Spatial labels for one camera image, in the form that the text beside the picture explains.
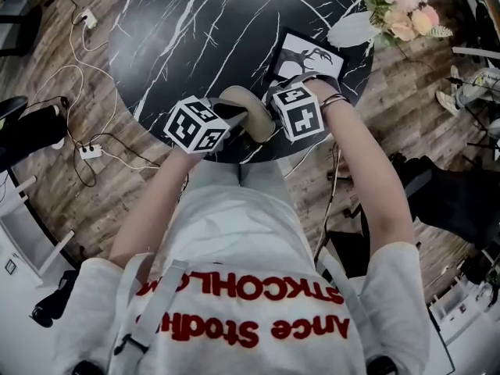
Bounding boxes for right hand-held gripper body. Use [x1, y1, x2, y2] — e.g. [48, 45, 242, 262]
[265, 73, 341, 143]

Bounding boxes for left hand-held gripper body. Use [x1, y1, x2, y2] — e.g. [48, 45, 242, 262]
[162, 95, 248, 156]

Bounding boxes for person's left forearm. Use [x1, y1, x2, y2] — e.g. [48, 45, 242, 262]
[108, 146, 205, 267]

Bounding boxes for person's right forearm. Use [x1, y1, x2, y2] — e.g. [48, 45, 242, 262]
[320, 98, 417, 258]

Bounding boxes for person's right hand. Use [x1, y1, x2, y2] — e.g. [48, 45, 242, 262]
[310, 80, 345, 105]

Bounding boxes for light grey trousers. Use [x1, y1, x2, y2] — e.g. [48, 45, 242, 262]
[184, 159, 293, 210]

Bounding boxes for black framed deer picture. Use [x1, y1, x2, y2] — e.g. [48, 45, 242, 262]
[268, 27, 349, 89]

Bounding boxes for white leaf-shaped dish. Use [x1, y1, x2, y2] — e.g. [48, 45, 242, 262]
[327, 11, 383, 48]

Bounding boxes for white power strip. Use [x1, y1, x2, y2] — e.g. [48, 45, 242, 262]
[79, 8, 99, 30]
[78, 143, 104, 160]

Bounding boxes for pastel artificial flower bouquet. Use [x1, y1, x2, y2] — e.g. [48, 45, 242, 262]
[349, 0, 455, 48]

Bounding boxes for white printed t-shirt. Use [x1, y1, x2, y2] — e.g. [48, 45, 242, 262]
[53, 184, 435, 375]

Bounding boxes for white shelf unit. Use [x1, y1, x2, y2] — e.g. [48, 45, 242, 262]
[0, 169, 76, 289]

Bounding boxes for white storage rack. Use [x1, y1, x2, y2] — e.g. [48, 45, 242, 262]
[427, 248, 500, 347]

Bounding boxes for metal wrist bracelet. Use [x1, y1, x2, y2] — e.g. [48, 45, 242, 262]
[319, 93, 351, 109]

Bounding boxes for black cable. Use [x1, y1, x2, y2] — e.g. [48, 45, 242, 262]
[58, 0, 118, 189]

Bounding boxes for white cable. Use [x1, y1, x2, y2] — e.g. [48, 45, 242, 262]
[23, 13, 162, 170]

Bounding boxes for grey harness strap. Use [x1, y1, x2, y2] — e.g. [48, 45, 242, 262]
[314, 246, 395, 370]
[112, 251, 191, 366]

